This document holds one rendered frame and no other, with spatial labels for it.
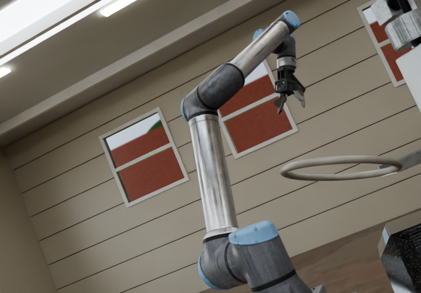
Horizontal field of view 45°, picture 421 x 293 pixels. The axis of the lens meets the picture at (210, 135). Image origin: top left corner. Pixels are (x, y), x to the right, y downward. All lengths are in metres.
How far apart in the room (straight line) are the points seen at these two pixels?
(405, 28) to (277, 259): 1.29
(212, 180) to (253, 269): 0.37
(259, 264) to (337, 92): 7.17
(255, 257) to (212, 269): 0.21
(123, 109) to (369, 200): 4.63
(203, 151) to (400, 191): 6.96
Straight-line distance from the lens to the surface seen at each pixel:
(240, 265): 1.61
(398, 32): 2.46
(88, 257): 10.12
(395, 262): 2.40
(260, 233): 1.57
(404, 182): 8.61
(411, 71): 2.51
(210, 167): 1.79
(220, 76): 1.83
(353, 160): 1.93
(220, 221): 1.74
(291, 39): 2.43
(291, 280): 1.59
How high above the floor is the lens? 1.29
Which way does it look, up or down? 7 degrees up
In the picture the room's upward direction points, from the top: 23 degrees counter-clockwise
